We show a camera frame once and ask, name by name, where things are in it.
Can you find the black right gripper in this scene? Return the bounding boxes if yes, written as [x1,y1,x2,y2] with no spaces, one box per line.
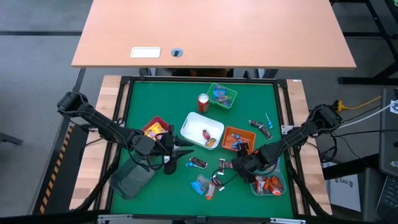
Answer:
[231,142,265,184]

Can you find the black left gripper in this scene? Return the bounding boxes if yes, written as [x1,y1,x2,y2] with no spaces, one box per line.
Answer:
[133,124,194,175]

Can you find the yellow sour candy packet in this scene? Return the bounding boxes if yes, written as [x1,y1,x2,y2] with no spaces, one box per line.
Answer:
[144,122,168,138]

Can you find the green plastic basket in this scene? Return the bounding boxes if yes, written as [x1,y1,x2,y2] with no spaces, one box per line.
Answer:
[206,82,238,110]

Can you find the purple candy packet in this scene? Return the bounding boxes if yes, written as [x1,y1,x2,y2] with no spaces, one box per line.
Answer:
[217,95,233,107]

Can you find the blue candy packet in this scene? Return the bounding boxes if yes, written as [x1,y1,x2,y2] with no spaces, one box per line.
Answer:
[190,181,206,196]
[213,85,228,98]

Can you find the clear candy packet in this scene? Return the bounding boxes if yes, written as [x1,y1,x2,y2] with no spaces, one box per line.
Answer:
[196,174,212,187]

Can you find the orange silver candy wrapper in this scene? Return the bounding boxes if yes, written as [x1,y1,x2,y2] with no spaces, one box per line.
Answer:
[205,182,216,200]

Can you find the white plastic bin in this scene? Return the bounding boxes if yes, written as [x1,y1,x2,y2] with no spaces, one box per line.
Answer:
[180,111,225,151]

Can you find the orange plastic basket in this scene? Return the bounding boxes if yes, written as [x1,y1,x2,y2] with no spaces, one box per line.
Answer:
[221,126,257,153]

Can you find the teal plastic bin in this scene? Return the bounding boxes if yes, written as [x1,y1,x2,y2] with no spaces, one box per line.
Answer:
[250,169,287,197]

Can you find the maroon plastic bin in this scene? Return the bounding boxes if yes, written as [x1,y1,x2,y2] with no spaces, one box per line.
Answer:
[141,115,170,141]

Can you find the red soda can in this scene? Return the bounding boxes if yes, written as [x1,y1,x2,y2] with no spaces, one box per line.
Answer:
[197,93,210,113]

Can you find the dark transparent plastic bin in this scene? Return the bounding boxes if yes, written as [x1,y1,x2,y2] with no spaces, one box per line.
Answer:
[109,152,157,200]

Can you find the green felt mat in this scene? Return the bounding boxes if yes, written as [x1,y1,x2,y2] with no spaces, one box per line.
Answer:
[110,80,295,218]

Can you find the black desk legs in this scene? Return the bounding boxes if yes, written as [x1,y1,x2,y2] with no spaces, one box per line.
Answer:
[139,67,280,80]

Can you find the white cardboard box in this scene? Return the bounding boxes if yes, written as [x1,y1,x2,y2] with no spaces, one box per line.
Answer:
[328,173,362,213]

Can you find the light wooden desk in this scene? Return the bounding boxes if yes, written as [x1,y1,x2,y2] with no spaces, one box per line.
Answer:
[71,0,357,69]

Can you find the black yellow striped panel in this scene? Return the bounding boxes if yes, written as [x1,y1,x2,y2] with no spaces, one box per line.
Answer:
[30,124,90,215]

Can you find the black computer case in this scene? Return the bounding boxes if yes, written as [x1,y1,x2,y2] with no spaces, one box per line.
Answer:
[378,88,398,178]

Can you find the black keyboard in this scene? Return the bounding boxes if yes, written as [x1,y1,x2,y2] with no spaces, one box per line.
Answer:
[375,175,398,222]

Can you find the black chair base leg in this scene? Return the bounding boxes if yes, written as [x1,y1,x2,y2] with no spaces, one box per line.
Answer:
[0,133,23,146]

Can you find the black cable bundle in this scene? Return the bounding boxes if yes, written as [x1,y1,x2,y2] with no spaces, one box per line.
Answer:
[285,149,332,218]
[74,146,124,212]

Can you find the yellow power cable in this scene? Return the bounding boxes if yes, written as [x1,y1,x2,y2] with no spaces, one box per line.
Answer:
[337,95,382,112]

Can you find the white cable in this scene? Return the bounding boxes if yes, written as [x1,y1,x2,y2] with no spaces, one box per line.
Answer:
[338,102,398,130]

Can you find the black desk frame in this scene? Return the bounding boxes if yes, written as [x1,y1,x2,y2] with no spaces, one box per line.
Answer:
[329,0,398,85]

